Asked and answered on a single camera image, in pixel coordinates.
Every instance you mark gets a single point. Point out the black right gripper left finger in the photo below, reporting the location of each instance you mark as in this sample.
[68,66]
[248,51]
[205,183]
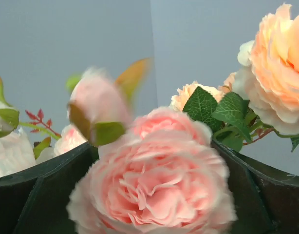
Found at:
[34,201]

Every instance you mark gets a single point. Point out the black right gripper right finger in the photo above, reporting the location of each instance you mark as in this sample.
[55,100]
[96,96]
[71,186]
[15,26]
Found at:
[266,199]

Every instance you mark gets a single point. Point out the pink rose stem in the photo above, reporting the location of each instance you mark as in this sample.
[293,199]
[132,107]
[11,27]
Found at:
[16,151]
[262,97]

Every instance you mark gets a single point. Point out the pink rose bunch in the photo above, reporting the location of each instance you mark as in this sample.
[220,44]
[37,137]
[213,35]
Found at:
[156,174]

